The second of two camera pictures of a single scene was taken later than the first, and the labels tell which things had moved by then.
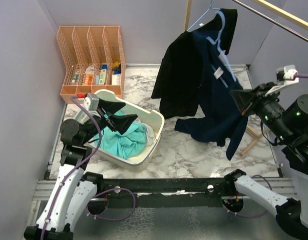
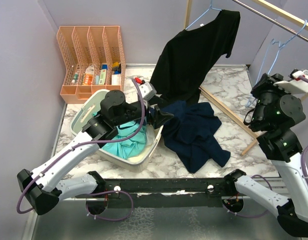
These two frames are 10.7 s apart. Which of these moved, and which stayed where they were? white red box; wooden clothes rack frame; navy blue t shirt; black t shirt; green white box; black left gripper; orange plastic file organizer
Moved: black left gripper; navy blue t shirt
Stayed: wooden clothes rack frame; black t shirt; green white box; white red box; orange plastic file organizer
